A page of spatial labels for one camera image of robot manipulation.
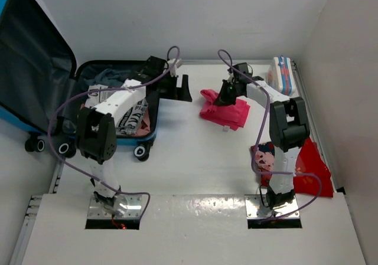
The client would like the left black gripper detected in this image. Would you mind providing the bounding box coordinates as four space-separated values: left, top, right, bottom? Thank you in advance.
155 73 192 102

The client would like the magenta towel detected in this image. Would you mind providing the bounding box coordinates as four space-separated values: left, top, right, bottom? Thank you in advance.
199 89 250 130

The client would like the pink Snoopy sweatshirt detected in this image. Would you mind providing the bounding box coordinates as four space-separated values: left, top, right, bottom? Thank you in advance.
77 99 154 138

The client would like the newspaper print fabric bag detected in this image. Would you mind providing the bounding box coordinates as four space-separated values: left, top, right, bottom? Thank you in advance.
84 80 148 136

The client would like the grey-blue shirt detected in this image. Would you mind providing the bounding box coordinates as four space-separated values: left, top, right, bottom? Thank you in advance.
92 68 131 87

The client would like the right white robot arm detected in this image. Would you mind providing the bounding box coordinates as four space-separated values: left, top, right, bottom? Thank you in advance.
214 77 310 209

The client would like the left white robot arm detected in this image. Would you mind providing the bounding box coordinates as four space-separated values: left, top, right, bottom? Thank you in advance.
76 73 160 211

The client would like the white blue toiletry box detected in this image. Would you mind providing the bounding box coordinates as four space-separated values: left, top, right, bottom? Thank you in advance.
267 55 296 96

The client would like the red cartoon pig cushion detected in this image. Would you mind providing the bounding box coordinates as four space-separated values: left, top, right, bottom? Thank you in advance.
255 138 334 198

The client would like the blue open suitcase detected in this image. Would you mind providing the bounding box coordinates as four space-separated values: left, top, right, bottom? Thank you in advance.
1 0 146 158

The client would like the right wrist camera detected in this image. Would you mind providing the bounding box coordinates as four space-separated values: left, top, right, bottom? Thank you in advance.
227 63 263 83

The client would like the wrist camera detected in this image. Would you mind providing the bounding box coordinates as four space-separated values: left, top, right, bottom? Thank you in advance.
227 63 263 83
142 56 167 77

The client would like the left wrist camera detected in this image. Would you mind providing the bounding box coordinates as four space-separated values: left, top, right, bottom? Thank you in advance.
142 56 167 77

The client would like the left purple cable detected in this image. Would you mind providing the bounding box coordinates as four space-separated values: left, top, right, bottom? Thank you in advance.
47 45 181 227

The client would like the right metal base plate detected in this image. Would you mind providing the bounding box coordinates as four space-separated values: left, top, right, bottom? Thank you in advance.
245 195 300 220

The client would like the metal base plate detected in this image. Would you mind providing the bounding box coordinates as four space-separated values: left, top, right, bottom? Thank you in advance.
245 195 300 220
87 195 142 220

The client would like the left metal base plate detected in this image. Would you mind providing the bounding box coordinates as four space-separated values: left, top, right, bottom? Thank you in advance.
87 195 142 220

